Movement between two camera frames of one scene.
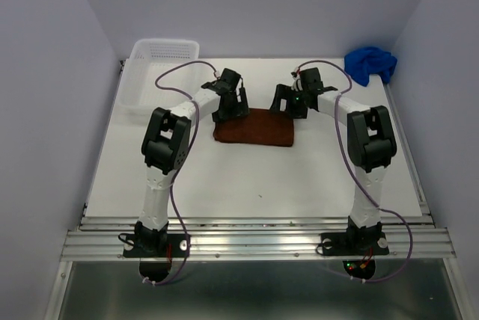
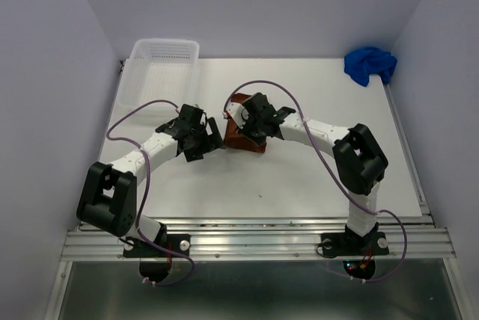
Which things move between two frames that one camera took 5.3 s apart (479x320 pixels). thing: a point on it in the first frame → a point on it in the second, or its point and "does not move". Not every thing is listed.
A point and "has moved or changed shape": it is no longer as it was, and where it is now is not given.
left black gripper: (239, 109) → (212, 142)
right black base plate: (355, 244) does not move
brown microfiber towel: (263, 126) has moved or changed shape
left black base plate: (155, 246) does not move
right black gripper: (285, 92) → (244, 131)
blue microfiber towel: (361, 63) does not move
